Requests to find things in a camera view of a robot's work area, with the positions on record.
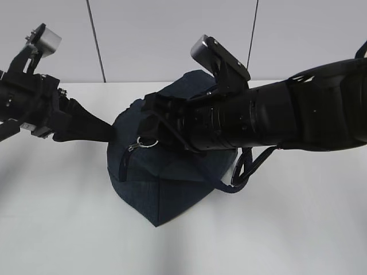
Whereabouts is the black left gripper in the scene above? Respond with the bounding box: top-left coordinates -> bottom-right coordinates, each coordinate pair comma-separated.
1,45 -> 112,142

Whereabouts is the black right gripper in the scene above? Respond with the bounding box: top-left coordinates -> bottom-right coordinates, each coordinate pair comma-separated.
137,91 -> 207,152

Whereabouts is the silver zipper pull ring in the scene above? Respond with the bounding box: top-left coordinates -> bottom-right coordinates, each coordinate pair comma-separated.
127,136 -> 160,152

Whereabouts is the navy blue insulated lunch bag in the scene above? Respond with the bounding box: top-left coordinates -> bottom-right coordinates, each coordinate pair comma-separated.
106,69 -> 253,229

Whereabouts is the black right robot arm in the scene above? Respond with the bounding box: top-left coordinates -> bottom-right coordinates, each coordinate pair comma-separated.
138,36 -> 366,152

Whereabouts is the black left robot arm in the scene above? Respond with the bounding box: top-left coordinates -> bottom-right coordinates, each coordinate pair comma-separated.
1,45 -> 115,142

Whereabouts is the black cable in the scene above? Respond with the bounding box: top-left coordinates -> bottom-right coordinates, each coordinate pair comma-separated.
231,146 -> 280,187

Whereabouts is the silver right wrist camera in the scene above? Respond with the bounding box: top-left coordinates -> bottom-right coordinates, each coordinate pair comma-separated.
190,34 -> 251,93

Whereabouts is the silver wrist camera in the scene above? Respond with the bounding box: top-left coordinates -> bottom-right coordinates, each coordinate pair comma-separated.
26,23 -> 62,58
190,34 -> 251,93

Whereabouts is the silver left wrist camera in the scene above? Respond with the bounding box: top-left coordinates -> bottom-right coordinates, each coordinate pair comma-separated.
26,23 -> 62,58

